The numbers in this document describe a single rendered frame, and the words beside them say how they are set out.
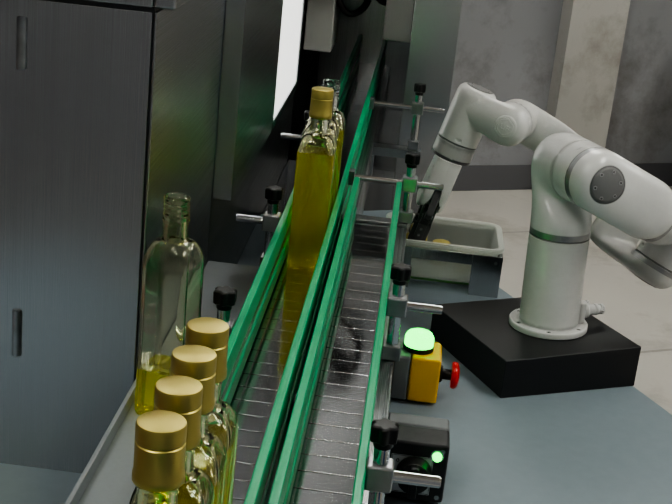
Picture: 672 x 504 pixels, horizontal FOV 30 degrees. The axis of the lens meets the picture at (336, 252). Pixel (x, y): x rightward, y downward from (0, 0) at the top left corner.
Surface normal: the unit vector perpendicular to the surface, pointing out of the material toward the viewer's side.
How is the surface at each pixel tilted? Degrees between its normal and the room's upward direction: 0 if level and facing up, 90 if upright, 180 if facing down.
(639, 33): 90
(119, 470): 0
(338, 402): 0
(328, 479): 0
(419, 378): 90
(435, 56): 90
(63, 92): 90
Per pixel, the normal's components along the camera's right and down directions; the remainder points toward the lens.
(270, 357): 0.10, -0.94
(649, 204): 0.36, 0.29
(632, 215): 0.21, 0.51
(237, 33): -0.08, 0.32
